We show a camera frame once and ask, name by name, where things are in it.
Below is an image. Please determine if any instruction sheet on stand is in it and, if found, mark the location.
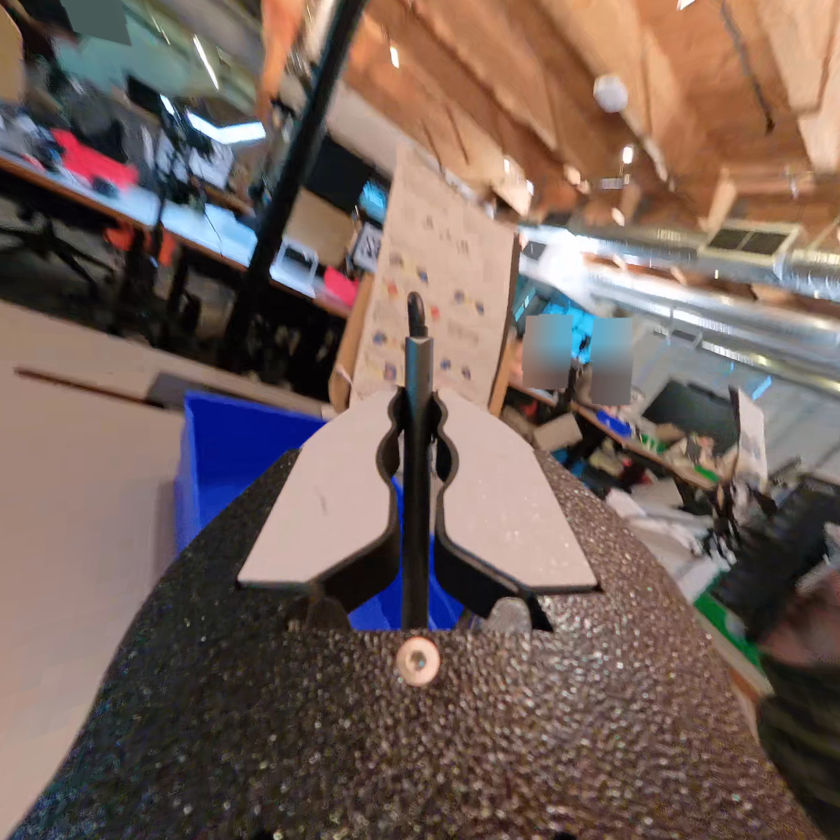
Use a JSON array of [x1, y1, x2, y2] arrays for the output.
[[328, 272, 521, 417]]

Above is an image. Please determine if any person's right hand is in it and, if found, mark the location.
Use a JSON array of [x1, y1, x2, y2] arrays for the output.
[[764, 567, 840, 667]]

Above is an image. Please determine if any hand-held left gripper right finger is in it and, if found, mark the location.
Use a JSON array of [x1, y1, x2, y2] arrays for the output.
[[433, 388, 599, 619]]

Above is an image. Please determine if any cluttered background workbench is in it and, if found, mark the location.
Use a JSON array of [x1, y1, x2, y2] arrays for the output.
[[0, 151, 355, 322]]

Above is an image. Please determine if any printed instruction sheet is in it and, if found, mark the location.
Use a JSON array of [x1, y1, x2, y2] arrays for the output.
[[351, 146, 521, 411]]

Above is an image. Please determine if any black pole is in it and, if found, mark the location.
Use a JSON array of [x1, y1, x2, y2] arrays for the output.
[[226, 0, 370, 375]]

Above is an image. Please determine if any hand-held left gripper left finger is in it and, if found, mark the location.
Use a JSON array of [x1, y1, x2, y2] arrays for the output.
[[238, 387, 404, 613]]

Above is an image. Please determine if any person's right forearm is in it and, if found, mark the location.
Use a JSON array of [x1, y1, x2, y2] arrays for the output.
[[755, 653, 840, 837]]

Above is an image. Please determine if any white round ceiling lamp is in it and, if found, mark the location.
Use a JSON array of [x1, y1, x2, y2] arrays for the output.
[[592, 73, 630, 114]]

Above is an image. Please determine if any grey desk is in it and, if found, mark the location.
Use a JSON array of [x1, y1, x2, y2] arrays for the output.
[[0, 302, 329, 828]]

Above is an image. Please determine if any black multi-port hub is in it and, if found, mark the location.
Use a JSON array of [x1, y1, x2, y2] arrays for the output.
[[400, 336, 435, 631]]

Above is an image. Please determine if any blue plastic bin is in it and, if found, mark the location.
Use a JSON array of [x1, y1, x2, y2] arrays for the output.
[[174, 389, 468, 632]]

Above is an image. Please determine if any silver ventilation duct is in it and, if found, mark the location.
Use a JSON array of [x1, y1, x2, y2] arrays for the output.
[[525, 223, 840, 368]]

